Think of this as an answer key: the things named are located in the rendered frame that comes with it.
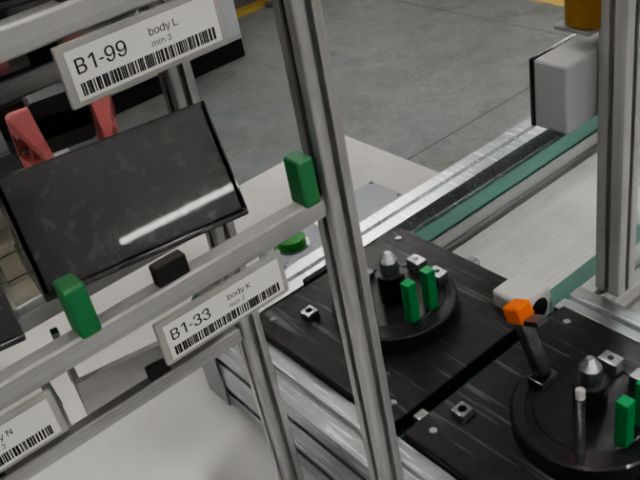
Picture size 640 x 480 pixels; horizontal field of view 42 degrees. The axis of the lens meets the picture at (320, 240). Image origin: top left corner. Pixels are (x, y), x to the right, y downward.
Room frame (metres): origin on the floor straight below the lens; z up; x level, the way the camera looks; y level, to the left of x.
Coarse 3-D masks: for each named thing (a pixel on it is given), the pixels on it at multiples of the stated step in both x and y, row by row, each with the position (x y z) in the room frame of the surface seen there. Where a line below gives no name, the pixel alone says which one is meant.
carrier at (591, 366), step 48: (576, 336) 0.63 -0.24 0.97; (624, 336) 0.62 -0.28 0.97; (480, 384) 0.60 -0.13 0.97; (528, 384) 0.56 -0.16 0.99; (576, 384) 0.52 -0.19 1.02; (624, 384) 0.54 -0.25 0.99; (432, 432) 0.55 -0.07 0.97; (480, 432) 0.54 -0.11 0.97; (528, 432) 0.51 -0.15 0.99; (576, 432) 0.46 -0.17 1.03; (624, 432) 0.47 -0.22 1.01
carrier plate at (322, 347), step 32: (448, 256) 0.81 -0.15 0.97; (320, 288) 0.80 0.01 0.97; (480, 288) 0.74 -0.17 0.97; (288, 320) 0.76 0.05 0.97; (320, 320) 0.74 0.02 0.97; (480, 320) 0.69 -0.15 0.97; (288, 352) 0.71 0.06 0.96; (320, 352) 0.69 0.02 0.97; (416, 352) 0.66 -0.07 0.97; (448, 352) 0.65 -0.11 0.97; (480, 352) 0.64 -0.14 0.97; (416, 384) 0.61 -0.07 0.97; (448, 384) 0.61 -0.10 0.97
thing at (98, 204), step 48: (96, 144) 0.45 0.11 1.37; (144, 144) 0.45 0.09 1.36; (192, 144) 0.46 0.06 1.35; (0, 192) 0.42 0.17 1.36; (48, 192) 0.43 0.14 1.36; (96, 192) 0.43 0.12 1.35; (144, 192) 0.44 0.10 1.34; (192, 192) 0.45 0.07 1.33; (240, 192) 0.45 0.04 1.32; (48, 240) 0.42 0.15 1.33; (96, 240) 0.42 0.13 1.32; (144, 240) 0.43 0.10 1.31; (48, 288) 0.40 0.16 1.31
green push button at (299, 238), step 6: (294, 234) 0.93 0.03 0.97; (300, 234) 0.92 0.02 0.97; (288, 240) 0.92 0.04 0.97; (294, 240) 0.91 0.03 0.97; (300, 240) 0.91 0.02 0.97; (306, 240) 0.92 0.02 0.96; (276, 246) 0.92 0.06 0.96; (282, 246) 0.91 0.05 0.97; (288, 246) 0.91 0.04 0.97; (294, 246) 0.90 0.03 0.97; (300, 246) 0.91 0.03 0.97
